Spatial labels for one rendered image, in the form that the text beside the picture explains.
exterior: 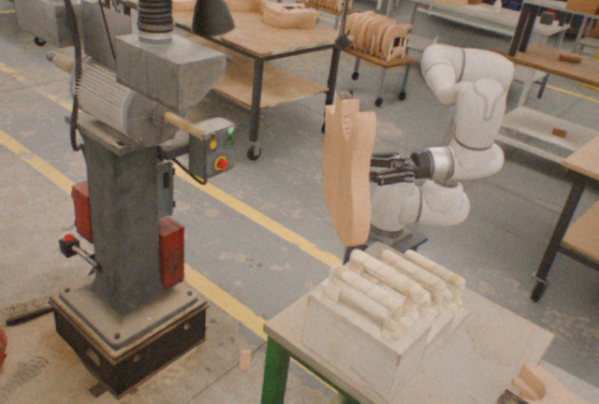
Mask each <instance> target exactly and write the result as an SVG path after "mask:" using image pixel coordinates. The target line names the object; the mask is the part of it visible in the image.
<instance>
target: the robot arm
mask: <svg viewBox="0 0 599 404"><path fill-rule="evenodd" d="M420 69H421V73H422V77H423V79H424V80H425V81H426V84H427V85H428V87H429V88H430V89H431V91H433V93H434V95H435V96H436V98H437V99H438V100H439V101H440V102H441V103H442V104H444V105H446V106H454V105H456V106H455V108H454V112H453V115H452V118H451V122H450V125H449V127H448V131H447V133H446V139H445V142H444V145H443V147H436V148H427V149H426V150H425V151H414V152H412V153H411V155H410V156H409V157H404V156H402V157H400V156H399V152H398V151H395V152H385V153H372V157H371V161H370V167H382V168H387V170H383V171H381V172H378V173H377V172H376V171H374V172H373V171H370V172H369V182H370V181H373V182H377V183H378V186H377V187H376V190H375V192H374V195H373V202H372V205H371V223H370V231H369V237H370V238H373V239H374V240H376V241H380V242H381V243H384V244H386V245H387V246H388V247H390V248H391V246H393V245H394V244H396V243H398V242H400V241H402V240H404V239H405V238H410V237H412V236H413V231H411V230H409V229H407V228H405V227H404V225H405V224H411V223H418V224H427V225H440V226H447V225H453V224H459V223H461V222H462V221H463V220H464V219H465V218H467V216H468V213H469V208H470V205H469V200H468V197H467V196H466V194H465V193H464V192H463V191H462V185H461V183H460V180H473V179H479V178H483V177H487V176H492V175H494V174H495V173H497V172H499V171H500V169H501V168H502V166H503V162H504V155H503V152H502V150H501V148H500V147H499V146H497V145H496V144H494V143H493V140H494V138H495V137H496V136H497V134H498V131H499V129H500V126H501V123H502V119H503V116H504V110H505V93H504V89H506V88H507V87H508V86H509V85H510V83H511V82H512V79H513V77H514V67H513V64H512V63H511V62H510V61H508V60H507V59H506V58H504V57H503V56H502V55H500V54H498V53H495V52H491V51H487V50H476V49H458V48H449V47H445V46H443V45H431V46H429V47H428V48H426V49H425V51H424V53H423V54H422V58H421V62H420ZM391 162H392V166H391ZM425 178H427V179H426V181H425V183H424V184H423V187H419V186H415V184H414V179H425Z"/></svg>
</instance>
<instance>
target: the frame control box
mask: <svg viewBox="0 0 599 404"><path fill-rule="evenodd" d="M195 126H197V127H199V128H201V129H203V130H207V132H208V133H209V134H210V135H211V133H212V132H214V133H215V134H216V138H215V139H210V138H208V139H200V138H198V137H196V136H194V135H192V134H191V133H189V170H188V169H187V168H186V167H185V166H184V165H183V164H182V163H181V162H179V161H178V160H177V159H176V158H173V159H170V160H172V161H173V162H174V163H175V164H176V165H178V166H179V167H180V168H181V169H182V170H183V171H184V172H186V173H187V174H188V175H190V177H191V178H192V179H194V180H195V181H196V182H198V183H199V184H201V185H206V184H207V182H208V178H210V177H213V176H215V175H217V174H222V173H225V172H227V171H229V170H230V169H232V168H233V155H234V138H235V124H233V123H231V122H229V121H227V120H224V119H222V118H220V117H219V118H215V119H212V120H209V121H206V122H204V123H198V124H195ZM230 127H233V130H232V133H231V134H229V133H228V131H227V130H228V128H230ZM230 135H232V136H233V139H232V141H231V142H228V137H229V136H230ZM213 141H216V146H215V148H213V149H212V148H211V143H212V142H213ZM223 160H227V161H228V166H227V168H226V169H225V170H222V169H220V167H219V162H220V161H223ZM198 177H200V178H202V179H203V180H204V181H202V180H200V179H199V178H198Z"/></svg>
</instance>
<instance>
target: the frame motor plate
mask: <svg viewBox="0 0 599 404"><path fill-rule="evenodd" d="M71 114H72V113H71ZM71 114H67V115H65V120H66V123H68V124H70V123H71ZM96 119H97V118H96V117H95V116H93V115H91V114H88V113H86V112H84V111H83V110H82V111H78V116H77V124H76V129H77V130H78V131H80V132H81V133H83V134H84V135H86V136H87V137H89V138H91V139H92V140H96V141H97V142H98V143H99V144H101V145H103V146H104V147H106V148H107V149H109V150H111V151H112V152H115V153H116V154H118V155H119V156H123V155H126V154H128V153H130V152H135V151H138V150H141V149H144V148H147V147H151V146H144V145H141V144H139V145H136V146H133V147H131V146H129V145H127V144H126V143H125V142H123V141H122V140H120V139H119V138H116V137H114V136H112V135H110V134H109V133H107V132H105V131H103V130H102V129H100V128H99V127H98V126H96V125H94V124H93V123H92V121H93V120H96Z"/></svg>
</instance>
